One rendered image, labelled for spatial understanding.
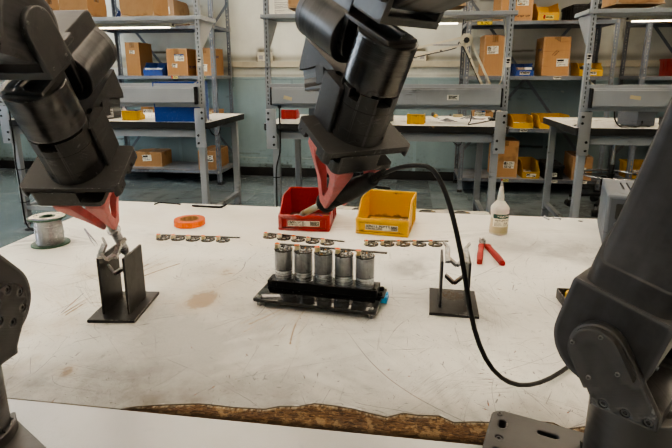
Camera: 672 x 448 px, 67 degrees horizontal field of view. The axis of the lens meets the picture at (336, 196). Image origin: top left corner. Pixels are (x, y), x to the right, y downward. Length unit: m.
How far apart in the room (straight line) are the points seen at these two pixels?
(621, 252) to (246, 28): 5.03
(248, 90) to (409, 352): 4.79
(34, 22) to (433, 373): 0.47
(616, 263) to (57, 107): 0.47
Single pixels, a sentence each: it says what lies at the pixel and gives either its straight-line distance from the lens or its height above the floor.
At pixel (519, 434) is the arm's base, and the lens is 0.47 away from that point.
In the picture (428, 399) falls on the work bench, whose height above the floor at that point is 0.75.
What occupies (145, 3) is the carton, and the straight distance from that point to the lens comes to 3.33.
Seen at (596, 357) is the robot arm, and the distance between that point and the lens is 0.37.
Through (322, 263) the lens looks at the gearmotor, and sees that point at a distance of 0.66.
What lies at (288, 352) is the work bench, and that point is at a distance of 0.57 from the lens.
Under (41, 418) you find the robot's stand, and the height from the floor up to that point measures 0.75.
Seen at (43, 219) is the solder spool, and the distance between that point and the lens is 0.99.
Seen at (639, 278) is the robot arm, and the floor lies 0.92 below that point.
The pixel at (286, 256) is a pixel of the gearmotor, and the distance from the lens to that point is 0.68.
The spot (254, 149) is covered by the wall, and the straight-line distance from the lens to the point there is 5.30.
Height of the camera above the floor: 1.04
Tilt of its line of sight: 14 degrees down
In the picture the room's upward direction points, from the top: straight up
